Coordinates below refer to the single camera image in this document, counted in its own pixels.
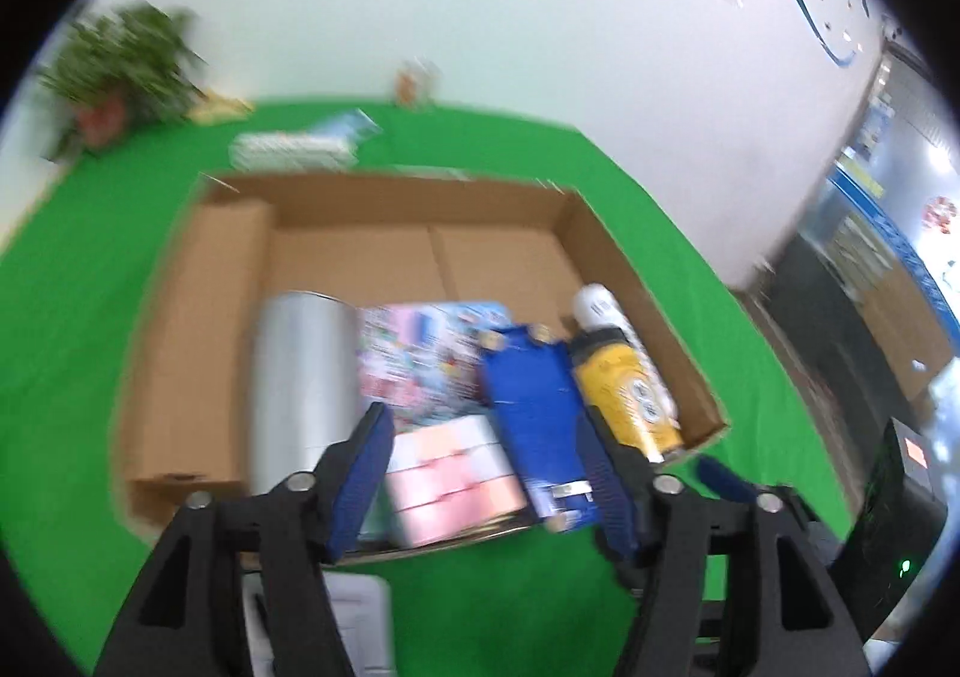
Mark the yellow label tea jar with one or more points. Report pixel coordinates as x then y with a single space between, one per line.
612 378

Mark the white rectangular carton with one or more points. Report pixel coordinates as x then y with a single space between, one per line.
290 153

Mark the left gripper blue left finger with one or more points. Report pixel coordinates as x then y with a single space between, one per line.
183 615

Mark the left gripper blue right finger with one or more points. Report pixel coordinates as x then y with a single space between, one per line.
726 588

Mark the glass door with blue strip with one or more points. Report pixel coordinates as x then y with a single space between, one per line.
865 290

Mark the light blue phone case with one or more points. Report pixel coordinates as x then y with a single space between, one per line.
353 127

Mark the brown cardboard box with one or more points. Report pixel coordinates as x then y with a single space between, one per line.
367 240

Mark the white folding phone stand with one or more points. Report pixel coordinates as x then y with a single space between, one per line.
362 610

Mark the yellow paper envelope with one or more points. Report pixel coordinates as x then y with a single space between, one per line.
210 108

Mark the potted green plant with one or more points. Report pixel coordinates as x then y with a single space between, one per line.
115 70

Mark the silver metal tin can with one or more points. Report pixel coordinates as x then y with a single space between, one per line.
304 384

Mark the cartoon board game box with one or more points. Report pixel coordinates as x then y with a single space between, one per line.
423 359

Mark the blue stapler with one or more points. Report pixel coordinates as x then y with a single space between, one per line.
536 404

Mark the small glass jar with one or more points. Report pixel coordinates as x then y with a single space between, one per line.
415 84

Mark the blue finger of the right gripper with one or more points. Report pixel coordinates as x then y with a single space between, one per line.
724 482

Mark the green table cloth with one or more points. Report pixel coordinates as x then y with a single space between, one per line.
532 603

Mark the pastel rubiks cube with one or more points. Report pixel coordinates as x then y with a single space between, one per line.
448 480

